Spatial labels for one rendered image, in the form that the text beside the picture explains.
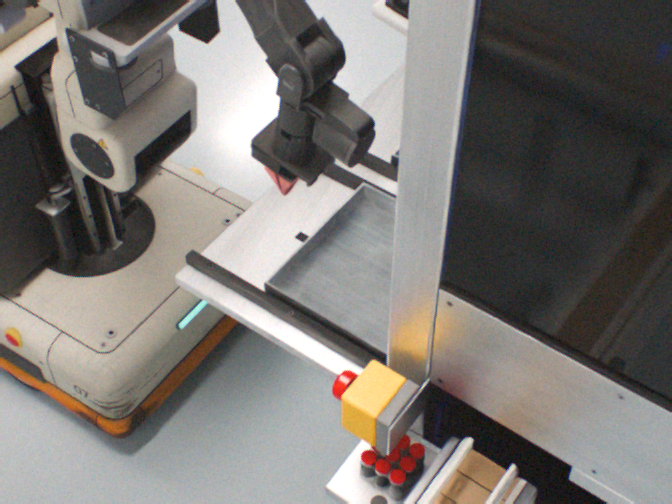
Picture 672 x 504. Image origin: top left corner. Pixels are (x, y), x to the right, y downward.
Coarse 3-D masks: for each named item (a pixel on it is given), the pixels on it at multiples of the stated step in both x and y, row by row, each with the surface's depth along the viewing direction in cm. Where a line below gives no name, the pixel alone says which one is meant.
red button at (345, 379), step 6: (342, 372) 132; (348, 372) 132; (354, 372) 133; (336, 378) 132; (342, 378) 131; (348, 378) 131; (354, 378) 131; (336, 384) 131; (342, 384) 131; (348, 384) 131; (336, 390) 131; (342, 390) 130; (336, 396) 132
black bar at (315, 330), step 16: (192, 256) 159; (208, 272) 158; (224, 272) 157; (240, 288) 155; (256, 288) 155; (256, 304) 155; (272, 304) 153; (288, 320) 152; (304, 320) 151; (320, 336) 150; (336, 336) 149; (352, 352) 147
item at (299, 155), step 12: (276, 120) 140; (264, 132) 138; (276, 132) 134; (252, 144) 137; (264, 144) 137; (276, 144) 135; (288, 144) 133; (300, 144) 133; (312, 144) 134; (276, 156) 136; (288, 156) 135; (300, 156) 135; (312, 156) 137; (324, 156) 138; (288, 168) 136; (300, 168) 136; (312, 168) 136; (324, 168) 137; (312, 180) 135
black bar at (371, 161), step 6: (366, 156) 174; (372, 156) 174; (360, 162) 175; (366, 162) 174; (372, 162) 173; (378, 162) 173; (384, 162) 173; (372, 168) 174; (378, 168) 173; (384, 168) 172; (390, 168) 172; (396, 168) 172; (384, 174) 173; (390, 174) 172; (396, 174) 171; (396, 180) 172
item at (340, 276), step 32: (384, 192) 166; (352, 224) 166; (384, 224) 166; (320, 256) 162; (352, 256) 162; (384, 256) 162; (288, 288) 157; (320, 288) 157; (352, 288) 157; (384, 288) 157; (320, 320) 151; (352, 320) 153; (384, 320) 153; (384, 352) 146
